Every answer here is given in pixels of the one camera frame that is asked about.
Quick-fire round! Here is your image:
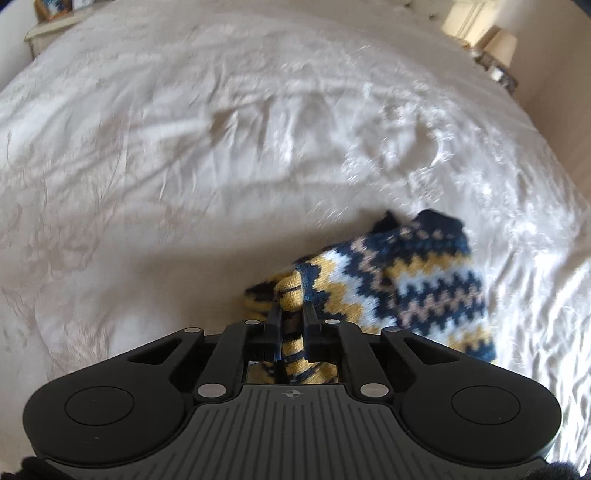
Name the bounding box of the cream satin bed cover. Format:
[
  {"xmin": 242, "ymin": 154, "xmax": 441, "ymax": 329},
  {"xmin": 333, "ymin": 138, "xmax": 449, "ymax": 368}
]
[{"xmin": 0, "ymin": 0, "xmax": 591, "ymax": 469}]

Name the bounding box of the beige table lamp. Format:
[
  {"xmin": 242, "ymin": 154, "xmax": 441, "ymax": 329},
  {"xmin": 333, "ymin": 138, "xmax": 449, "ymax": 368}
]
[{"xmin": 482, "ymin": 30, "xmax": 519, "ymax": 71}]

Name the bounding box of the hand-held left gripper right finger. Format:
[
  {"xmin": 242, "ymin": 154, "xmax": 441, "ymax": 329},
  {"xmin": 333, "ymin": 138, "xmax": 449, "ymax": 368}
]
[{"xmin": 302, "ymin": 302, "xmax": 465, "ymax": 400}]

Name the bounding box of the cream bedside table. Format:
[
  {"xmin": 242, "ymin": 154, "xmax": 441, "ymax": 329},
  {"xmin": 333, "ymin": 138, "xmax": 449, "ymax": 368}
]
[{"xmin": 24, "ymin": 22, "xmax": 63, "ymax": 60}]

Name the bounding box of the dark cloth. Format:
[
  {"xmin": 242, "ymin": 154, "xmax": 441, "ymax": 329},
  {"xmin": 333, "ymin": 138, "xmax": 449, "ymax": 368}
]
[
  {"xmin": 17, "ymin": 456, "xmax": 63, "ymax": 480},
  {"xmin": 519, "ymin": 460, "xmax": 585, "ymax": 480}
]

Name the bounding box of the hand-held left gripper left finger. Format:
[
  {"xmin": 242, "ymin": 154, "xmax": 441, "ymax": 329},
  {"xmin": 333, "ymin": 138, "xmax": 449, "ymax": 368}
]
[{"xmin": 126, "ymin": 302, "xmax": 283, "ymax": 401}]

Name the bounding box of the zigzag knitted sock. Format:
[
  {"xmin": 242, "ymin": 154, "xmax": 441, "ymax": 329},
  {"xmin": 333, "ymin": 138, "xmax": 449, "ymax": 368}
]
[{"xmin": 244, "ymin": 209, "xmax": 498, "ymax": 387}]

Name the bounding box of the framed picture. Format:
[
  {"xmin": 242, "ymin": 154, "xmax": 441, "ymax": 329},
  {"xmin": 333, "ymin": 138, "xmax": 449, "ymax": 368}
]
[{"xmin": 34, "ymin": 0, "xmax": 75, "ymax": 22}]

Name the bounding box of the cream cabinet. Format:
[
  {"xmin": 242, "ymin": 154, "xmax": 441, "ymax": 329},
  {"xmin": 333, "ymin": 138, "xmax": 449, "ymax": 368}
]
[{"xmin": 441, "ymin": 0, "xmax": 502, "ymax": 49}]

